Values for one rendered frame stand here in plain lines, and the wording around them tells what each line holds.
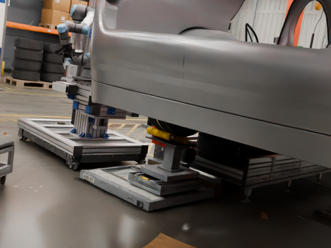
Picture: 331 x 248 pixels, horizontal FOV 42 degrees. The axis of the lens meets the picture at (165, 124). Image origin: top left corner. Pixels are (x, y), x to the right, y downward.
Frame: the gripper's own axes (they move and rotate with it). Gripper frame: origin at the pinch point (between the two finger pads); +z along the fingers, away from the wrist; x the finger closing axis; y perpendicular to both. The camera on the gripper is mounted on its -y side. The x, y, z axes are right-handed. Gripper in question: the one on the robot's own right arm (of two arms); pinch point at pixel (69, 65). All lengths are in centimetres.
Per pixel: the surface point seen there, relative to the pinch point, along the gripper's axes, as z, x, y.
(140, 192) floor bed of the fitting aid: 71, -59, 79
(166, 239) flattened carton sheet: 53, -112, 120
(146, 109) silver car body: -37, -104, 115
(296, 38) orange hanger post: 76, 246, 163
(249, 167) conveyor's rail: 87, 5, 150
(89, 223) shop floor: 47, -116, 70
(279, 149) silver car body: -44, -132, 185
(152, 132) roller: 45, -17, 76
